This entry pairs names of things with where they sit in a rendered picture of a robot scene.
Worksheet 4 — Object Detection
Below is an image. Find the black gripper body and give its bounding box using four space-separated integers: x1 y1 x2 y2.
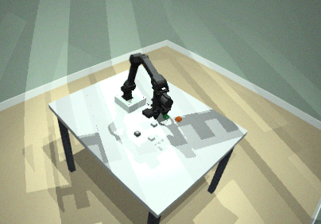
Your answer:
142 98 161 118

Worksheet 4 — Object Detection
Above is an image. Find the orange block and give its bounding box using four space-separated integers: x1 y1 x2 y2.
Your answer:
175 116 182 122

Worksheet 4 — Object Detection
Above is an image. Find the green block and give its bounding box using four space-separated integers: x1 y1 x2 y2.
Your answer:
163 114 169 120

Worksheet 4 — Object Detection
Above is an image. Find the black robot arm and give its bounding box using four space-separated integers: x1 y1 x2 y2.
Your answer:
120 53 173 115

